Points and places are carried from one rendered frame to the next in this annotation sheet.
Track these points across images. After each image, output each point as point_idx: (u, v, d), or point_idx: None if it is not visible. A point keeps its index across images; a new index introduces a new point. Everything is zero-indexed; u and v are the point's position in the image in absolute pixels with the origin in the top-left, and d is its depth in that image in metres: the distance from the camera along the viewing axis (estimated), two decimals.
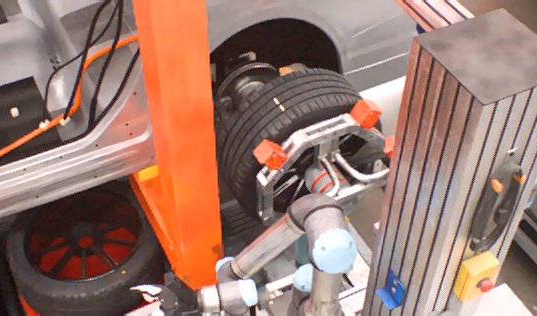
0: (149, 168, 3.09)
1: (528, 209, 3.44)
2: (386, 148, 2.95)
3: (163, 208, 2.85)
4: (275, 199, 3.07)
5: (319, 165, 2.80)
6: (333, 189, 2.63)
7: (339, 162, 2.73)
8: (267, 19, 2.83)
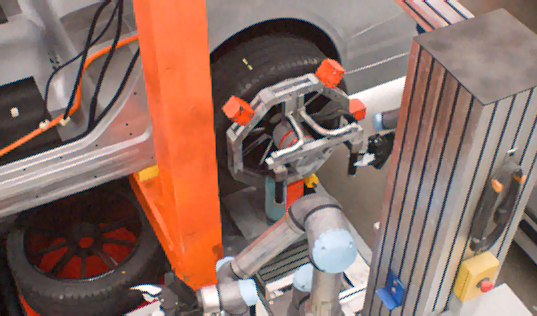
0: (149, 168, 3.09)
1: (528, 209, 3.44)
2: (351, 108, 3.12)
3: (163, 208, 2.85)
4: (247, 158, 3.23)
5: (286, 122, 2.96)
6: (297, 142, 2.79)
7: (304, 119, 2.90)
8: (267, 19, 2.83)
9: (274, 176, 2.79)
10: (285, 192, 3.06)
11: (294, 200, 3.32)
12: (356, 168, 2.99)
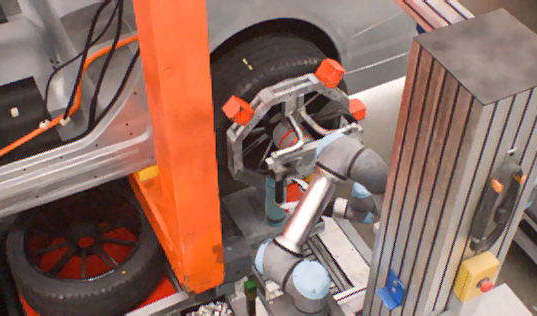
0: (149, 168, 3.09)
1: (528, 209, 3.44)
2: (351, 108, 3.12)
3: (163, 208, 2.85)
4: (247, 158, 3.23)
5: (286, 122, 2.96)
6: (297, 142, 2.79)
7: (304, 119, 2.90)
8: (267, 19, 2.83)
9: (274, 176, 2.79)
10: (285, 192, 3.06)
11: (294, 200, 3.32)
12: None
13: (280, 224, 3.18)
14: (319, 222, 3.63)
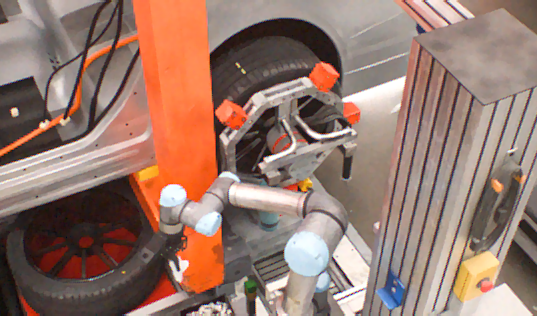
0: (149, 168, 3.09)
1: (528, 209, 3.44)
2: (345, 112, 3.10)
3: None
4: (241, 162, 3.21)
5: (279, 126, 2.95)
6: (290, 147, 2.78)
7: (297, 123, 2.88)
8: (267, 19, 2.83)
9: (267, 181, 2.78)
10: None
11: None
12: (350, 172, 2.97)
13: (274, 228, 3.16)
14: None
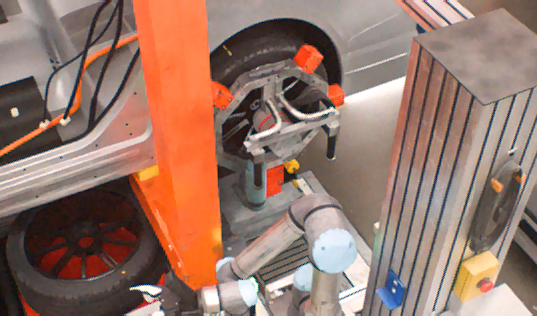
0: (149, 168, 3.09)
1: (528, 209, 3.44)
2: (330, 94, 3.18)
3: (163, 208, 2.85)
4: (229, 143, 3.29)
5: (265, 107, 3.03)
6: (275, 126, 2.86)
7: (282, 104, 2.96)
8: (267, 19, 2.83)
9: (252, 159, 2.86)
10: (265, 176, 3.12)
11: (275, 185, 3.38)
12: (334, 152, 3.05)
13: (261, 208, 3.24)
14: None
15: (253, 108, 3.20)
